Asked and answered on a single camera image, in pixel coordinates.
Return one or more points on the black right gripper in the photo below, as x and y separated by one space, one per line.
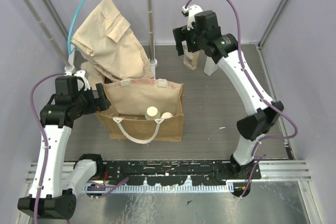
181 34

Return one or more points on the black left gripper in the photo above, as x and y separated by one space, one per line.
101 97

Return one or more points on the clear amber liquid bottle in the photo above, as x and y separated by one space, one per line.
190 59

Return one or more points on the brown burlap canvas bag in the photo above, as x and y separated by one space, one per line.
144 110

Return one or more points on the green bottle cream cap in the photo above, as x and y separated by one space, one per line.
152 113

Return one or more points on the cream bottle with cap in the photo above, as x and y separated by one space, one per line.
166 115

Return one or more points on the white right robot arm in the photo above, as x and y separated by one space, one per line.
262 111

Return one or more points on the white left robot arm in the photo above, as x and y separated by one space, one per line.
50 196

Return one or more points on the white rectangular bottle dark cap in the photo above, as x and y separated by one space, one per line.
210 66

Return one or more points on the beige cloth trousers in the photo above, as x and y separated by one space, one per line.
107 42

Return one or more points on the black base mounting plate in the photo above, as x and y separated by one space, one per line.
169 173

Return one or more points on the white slotted cable duct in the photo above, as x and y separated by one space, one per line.
186 188

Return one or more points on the aluminium frame rail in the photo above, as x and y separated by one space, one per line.
270 170

